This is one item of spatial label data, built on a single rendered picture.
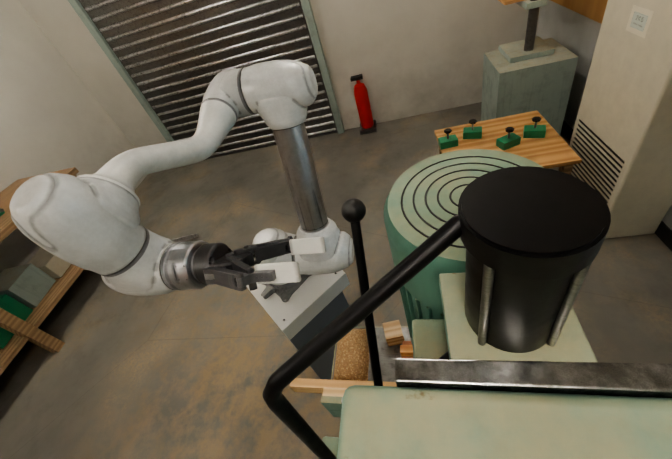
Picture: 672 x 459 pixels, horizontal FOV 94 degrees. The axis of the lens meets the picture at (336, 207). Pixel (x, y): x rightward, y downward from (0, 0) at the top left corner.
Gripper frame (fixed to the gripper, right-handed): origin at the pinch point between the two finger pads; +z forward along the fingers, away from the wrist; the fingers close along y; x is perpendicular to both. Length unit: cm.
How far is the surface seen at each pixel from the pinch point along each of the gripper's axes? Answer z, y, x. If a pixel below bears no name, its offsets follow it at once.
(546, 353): 25.6, 28.4, 2.0
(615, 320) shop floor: 104, -122, -82
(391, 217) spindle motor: 16.3, 15.8, 8.6
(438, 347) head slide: 19.5, 19.1, -3.8
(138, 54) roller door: -239, -234, 150
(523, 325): 24.0, 30.3, 4.9
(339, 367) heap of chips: -5.1, -21.3, -36.3
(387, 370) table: 6.6, -23.1, -38.2
